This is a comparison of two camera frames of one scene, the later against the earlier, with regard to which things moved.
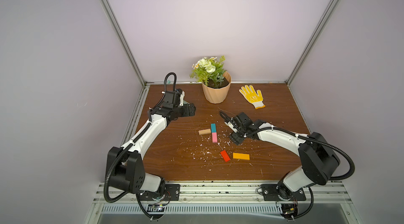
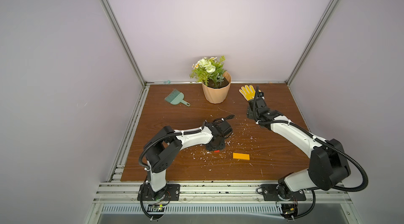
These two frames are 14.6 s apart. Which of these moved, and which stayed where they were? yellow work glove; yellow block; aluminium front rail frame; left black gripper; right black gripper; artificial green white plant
Moved: right black gripper; left black gripper
Stayed: yellow block; artificial green white plant; aluminium front rail frame; yellow work glove
